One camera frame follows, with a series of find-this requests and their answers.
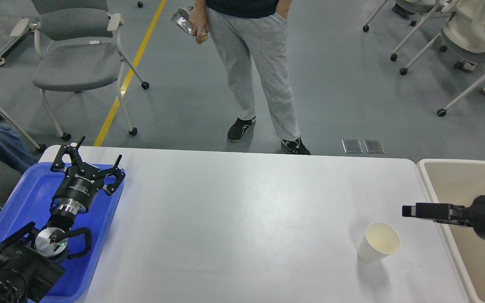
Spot left metal floor plate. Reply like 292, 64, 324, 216
342, 139, 362, 154

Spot metal floor plate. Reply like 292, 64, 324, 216
363, 139, 385, 154
342, 139, 362, 154

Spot white office chair right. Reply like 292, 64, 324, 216
400, 0, 485, 117

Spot blue plastic tray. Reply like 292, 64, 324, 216
0, 162, 124, 303

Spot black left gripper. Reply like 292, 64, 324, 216
51, 136, 126, 214

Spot standing person's hand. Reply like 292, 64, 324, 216
190, 0, 210, 44

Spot beige plastic bin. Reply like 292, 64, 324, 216
417, 159, 485, 303

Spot white chair far right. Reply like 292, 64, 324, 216
363, 0, 458, 32

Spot standing person grey pants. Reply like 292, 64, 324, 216
206, 0, 310, 155

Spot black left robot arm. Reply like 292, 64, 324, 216
0, 144, 126, 303

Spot right metal floor plate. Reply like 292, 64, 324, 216
363, 139, 385, 154

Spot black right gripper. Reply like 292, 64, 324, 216
402, 194, 485, 240

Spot grey chair white frame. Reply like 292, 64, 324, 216
32, 0, 137, 141

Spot white paper cup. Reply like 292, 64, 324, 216
357, 222, 402, 263

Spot crinkled plastic snack bag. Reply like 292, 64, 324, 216
171, 5, 194, 36

